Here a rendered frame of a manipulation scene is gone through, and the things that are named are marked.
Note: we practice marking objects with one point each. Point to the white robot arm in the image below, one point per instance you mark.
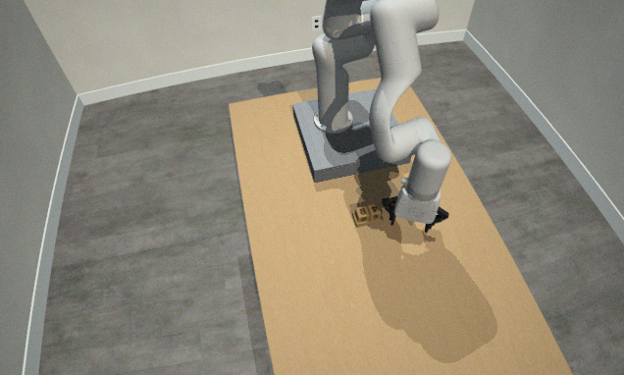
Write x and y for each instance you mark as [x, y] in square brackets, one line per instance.
[394, 24]

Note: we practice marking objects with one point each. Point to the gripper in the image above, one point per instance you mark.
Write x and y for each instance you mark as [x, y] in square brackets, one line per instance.
[405, 207]

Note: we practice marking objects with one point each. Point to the tan cube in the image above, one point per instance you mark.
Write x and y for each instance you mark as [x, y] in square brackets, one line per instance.
[362, 214]
[374, 211]

